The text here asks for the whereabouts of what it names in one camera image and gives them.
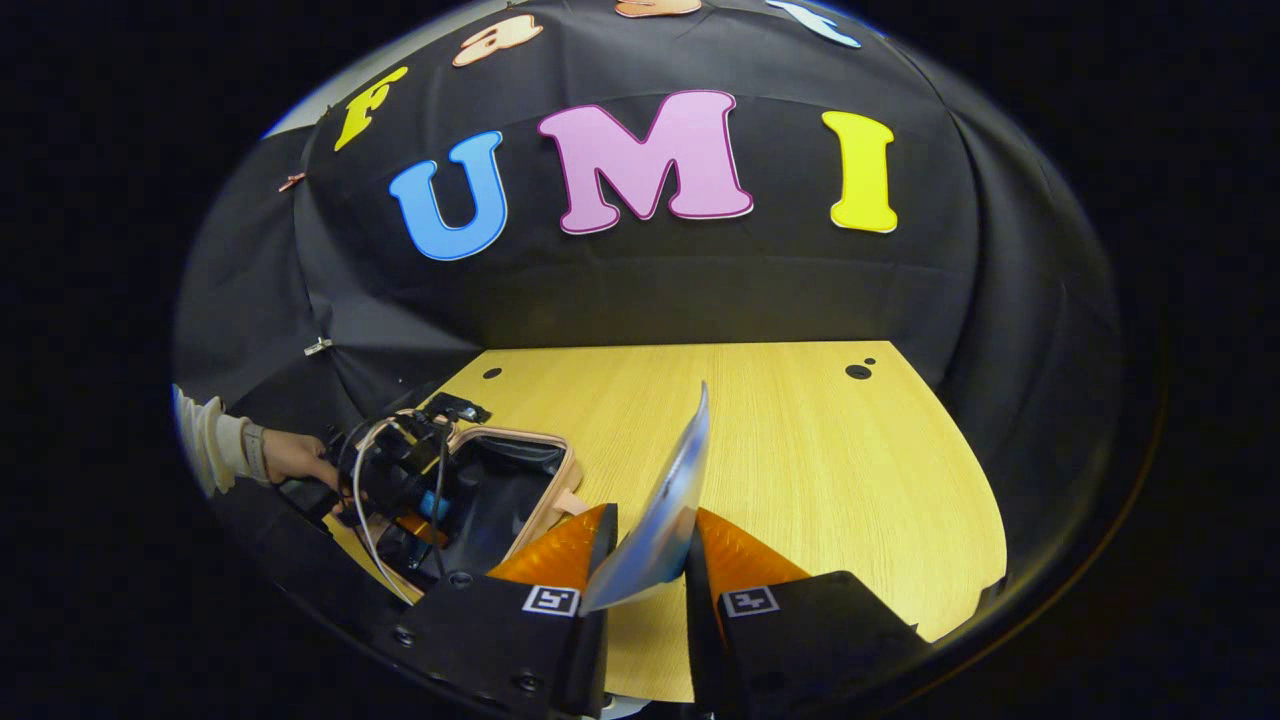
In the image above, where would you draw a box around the black backdrop cloth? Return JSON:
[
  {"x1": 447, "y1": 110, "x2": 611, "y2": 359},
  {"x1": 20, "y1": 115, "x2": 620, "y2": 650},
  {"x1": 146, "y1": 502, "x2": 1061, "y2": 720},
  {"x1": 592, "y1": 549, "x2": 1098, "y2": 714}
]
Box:
[{"x1": 170, "y1": 0, "x2": 1126, "y2": 601}]

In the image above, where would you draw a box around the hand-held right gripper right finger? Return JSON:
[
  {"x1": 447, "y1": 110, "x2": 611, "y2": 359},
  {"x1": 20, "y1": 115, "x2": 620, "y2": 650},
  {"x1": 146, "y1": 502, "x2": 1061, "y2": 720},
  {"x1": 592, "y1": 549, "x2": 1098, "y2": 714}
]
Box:
[{"x1": 683, "y1": 507, "x2": 933, "y2": 713}]

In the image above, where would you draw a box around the white blue skincare tube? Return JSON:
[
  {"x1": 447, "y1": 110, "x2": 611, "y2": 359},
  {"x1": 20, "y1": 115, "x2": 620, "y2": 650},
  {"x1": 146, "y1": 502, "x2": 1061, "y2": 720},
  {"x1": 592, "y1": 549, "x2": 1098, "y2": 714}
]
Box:
[{"x1": 578, "y1": 380, "x2": 713, "y2": 616}]

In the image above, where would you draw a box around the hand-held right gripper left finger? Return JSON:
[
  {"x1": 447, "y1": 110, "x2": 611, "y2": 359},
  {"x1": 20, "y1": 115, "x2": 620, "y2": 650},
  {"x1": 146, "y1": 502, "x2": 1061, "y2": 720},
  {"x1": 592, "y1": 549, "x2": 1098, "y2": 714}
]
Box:
[{"x1": 393, "y1": 503, "x2": 619, "y2": 719}]

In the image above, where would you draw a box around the pink suitcase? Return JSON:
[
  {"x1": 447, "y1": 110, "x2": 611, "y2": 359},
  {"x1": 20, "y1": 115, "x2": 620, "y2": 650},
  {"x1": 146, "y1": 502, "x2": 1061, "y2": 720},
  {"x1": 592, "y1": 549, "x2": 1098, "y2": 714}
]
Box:
[{"x1": 340, "y1": 408, "x2": 591, "y2": 581}]

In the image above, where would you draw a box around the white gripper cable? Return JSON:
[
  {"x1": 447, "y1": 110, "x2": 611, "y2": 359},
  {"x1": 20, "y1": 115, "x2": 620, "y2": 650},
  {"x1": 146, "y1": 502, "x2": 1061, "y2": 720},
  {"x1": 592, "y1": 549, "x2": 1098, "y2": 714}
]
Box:
[{"x1": 350, "y1": 418, "x2": 423, "y2": 607}]

